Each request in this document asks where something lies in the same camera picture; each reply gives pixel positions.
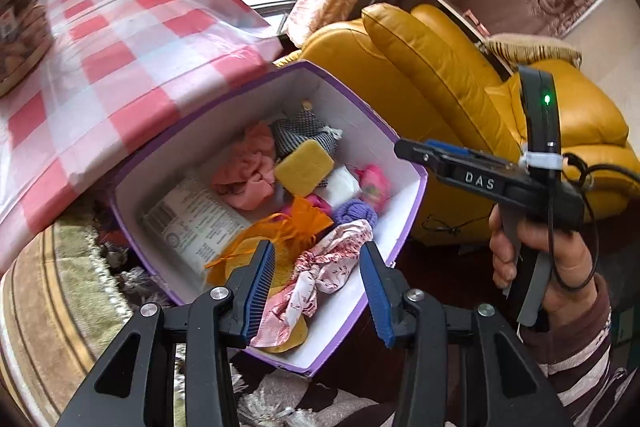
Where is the striped fringed sofa cover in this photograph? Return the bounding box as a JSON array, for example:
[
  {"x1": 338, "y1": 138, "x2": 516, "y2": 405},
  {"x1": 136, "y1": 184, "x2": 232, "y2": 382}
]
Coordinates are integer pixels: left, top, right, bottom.
[{"x1": 0, "y1": 217, "x2": 321, "y2": 427}]

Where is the purple yarn ball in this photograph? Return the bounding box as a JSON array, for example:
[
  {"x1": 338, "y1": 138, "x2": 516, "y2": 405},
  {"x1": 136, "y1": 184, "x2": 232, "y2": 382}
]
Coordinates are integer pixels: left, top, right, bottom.
[{"x1": 331, "y1": 199, "x2": 377, "y2": 228}]

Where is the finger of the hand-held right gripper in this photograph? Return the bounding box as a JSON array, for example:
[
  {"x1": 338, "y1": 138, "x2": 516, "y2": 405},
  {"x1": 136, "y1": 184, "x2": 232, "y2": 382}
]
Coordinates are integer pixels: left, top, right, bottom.
[{"x1": 394, "y1": 138, "x2": 470, "y2": 180}]

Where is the dark flat board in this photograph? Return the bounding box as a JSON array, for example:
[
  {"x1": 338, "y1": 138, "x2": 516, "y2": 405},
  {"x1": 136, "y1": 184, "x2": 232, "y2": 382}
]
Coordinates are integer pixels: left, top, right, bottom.
[{"x1": 436, "y1": 0, "x2": 516, "y2": 80}]

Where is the black cable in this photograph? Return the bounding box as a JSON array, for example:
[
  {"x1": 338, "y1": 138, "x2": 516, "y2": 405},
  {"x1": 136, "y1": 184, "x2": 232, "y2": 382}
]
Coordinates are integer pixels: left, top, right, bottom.
[{"x1": 547, "y1": 152, "x2": 640, "y2": 293}]

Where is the pink cloth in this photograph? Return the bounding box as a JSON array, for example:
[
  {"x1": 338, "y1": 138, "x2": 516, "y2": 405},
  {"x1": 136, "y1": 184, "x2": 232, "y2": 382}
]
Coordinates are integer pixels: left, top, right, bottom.
[{"x1": 210, "y1": 122, "x2": 278, "y2": 210}]

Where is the floral fabric scrunchie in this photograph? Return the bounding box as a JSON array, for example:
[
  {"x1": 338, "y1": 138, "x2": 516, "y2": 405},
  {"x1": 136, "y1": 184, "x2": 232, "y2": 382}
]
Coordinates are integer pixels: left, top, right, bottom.
[{"x1": 250, "y1": 219, "x2": 375, "y2": 348}]

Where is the striped cushion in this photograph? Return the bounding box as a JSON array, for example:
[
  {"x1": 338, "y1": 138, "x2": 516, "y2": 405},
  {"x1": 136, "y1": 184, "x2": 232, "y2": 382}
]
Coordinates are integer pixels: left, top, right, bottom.
[{"x1": 487, "y1": 33, "x2": 583, "y2": 68}]

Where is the wet wipes packet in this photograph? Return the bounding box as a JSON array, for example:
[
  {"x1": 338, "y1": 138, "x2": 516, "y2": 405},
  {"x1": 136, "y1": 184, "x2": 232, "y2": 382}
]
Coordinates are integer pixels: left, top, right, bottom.
[{"x1": 142, "y1": 177, "x2": 251, "y2": 275}]

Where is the glass jar with gold lid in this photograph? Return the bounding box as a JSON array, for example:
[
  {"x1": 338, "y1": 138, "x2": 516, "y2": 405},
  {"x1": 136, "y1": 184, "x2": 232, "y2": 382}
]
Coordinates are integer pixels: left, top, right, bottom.
[{"x1": 0, "y1": 0, "x2": 53, "y2": 98}]

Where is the white soft pad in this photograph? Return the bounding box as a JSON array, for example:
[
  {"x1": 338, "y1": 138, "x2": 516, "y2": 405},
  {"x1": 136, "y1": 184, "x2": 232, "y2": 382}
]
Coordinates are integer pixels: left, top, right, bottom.
[{"x1": 320, "y1": 164, "x2": 362, "y2": 208}]

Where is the magenta soft item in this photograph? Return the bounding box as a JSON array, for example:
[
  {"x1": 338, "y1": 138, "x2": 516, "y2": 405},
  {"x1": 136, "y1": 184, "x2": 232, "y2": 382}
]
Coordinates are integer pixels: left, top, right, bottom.
[{"x1": 282, "y1": 193, "x2": 333, "y2": 218}]

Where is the yellow sponge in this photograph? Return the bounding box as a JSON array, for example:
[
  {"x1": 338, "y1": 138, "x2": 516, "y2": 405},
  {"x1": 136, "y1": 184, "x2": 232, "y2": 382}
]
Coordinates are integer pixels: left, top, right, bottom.
[{"x1": 274, "y1": 138, "x2": 335, "y2": 198}]

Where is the yellow leather armchair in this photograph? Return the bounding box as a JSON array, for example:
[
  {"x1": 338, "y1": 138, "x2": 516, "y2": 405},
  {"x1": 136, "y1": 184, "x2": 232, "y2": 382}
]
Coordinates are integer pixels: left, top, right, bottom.
[{"x1": 272, "y1": 3, "x2": 640, "y2": 248}]

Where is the pink soft toy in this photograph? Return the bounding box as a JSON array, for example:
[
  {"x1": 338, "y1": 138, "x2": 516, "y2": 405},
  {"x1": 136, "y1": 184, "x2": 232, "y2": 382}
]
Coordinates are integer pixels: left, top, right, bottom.
[{"x1": 357, "y1": 163, "x2": 391, "y2": 210}]

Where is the person's right hand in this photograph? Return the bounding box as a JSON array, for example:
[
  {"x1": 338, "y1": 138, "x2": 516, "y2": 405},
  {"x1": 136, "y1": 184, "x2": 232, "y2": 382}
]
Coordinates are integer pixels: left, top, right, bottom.
[{"x1": 489, "y1": 204, "x2": 599, "y2": 314}]

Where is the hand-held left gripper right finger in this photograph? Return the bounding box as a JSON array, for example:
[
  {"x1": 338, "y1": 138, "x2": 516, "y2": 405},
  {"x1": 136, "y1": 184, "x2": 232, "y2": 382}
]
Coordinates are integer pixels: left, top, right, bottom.
[{"x1": 359, "y1": 241, "x2": 576, "y2": 427}]

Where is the orange organza gift bag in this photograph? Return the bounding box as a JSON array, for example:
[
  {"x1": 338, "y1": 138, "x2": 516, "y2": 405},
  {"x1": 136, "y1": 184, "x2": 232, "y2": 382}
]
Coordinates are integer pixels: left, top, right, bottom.
[{"x1": 205, "y1": 196, "x2": 335, "y2": 354}]

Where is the person's right forearm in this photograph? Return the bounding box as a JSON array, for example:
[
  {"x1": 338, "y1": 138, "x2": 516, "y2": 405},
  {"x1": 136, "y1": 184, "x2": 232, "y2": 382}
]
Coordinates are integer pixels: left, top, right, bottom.
[{"x1": 520, "y1": 277, "x2": 640, "y2": 427}]

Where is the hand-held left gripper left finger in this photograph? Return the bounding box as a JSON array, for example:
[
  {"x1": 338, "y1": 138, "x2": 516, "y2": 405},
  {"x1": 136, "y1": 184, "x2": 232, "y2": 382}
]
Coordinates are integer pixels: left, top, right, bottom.
[{"x1": 55, "y1": 241, "x2": 277, "y2": 427}]

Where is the red white checked tablecloth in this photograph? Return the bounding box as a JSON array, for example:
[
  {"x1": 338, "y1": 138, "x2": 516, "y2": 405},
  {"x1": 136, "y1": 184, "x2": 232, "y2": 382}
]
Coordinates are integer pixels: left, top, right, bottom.
[{"x1": 0, "y1": 0, "x2": 283, "y2": 278}]

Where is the purple cardboard box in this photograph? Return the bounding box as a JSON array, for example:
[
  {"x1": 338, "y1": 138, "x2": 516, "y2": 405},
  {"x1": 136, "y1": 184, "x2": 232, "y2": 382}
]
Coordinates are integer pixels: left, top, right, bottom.
[{"x1": 107, "y1": 61, "x2": 429, "y2": 377}]

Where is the black white checked pouch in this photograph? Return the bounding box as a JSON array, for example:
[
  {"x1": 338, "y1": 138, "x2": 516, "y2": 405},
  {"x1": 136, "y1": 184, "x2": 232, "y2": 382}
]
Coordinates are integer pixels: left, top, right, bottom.
[{"x1": 270, "y1": 109, "x2": 343, "y2": 158}]

